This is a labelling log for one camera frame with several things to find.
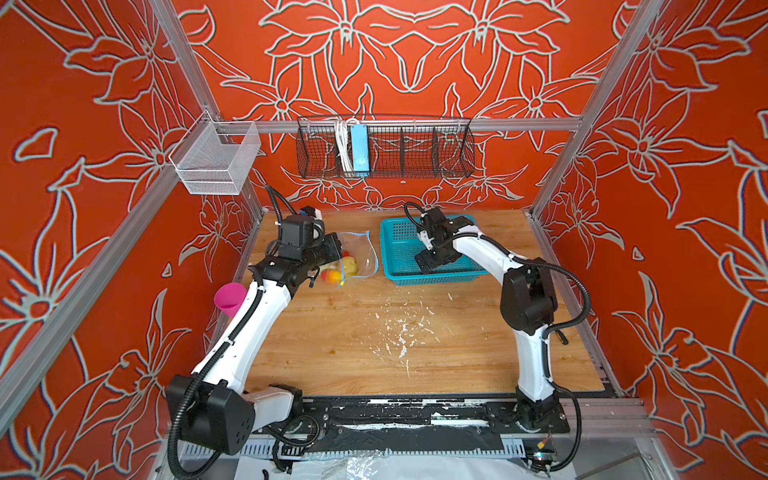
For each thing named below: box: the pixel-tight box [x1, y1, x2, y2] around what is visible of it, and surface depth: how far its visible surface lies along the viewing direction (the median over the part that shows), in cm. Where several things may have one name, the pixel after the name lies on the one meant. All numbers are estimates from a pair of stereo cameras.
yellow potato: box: [342, 256, 359, 276], surface depth 95 cm
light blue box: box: [351, 124, 370, 172], surface depth 92 cm
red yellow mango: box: [320, 269, 341, 285], surface depth 91 cm
